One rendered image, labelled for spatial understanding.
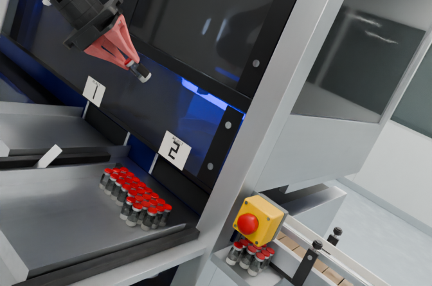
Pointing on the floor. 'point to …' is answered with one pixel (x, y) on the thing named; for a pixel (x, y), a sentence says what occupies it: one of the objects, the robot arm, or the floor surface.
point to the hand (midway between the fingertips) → (130, 61)
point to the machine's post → (269, 111)
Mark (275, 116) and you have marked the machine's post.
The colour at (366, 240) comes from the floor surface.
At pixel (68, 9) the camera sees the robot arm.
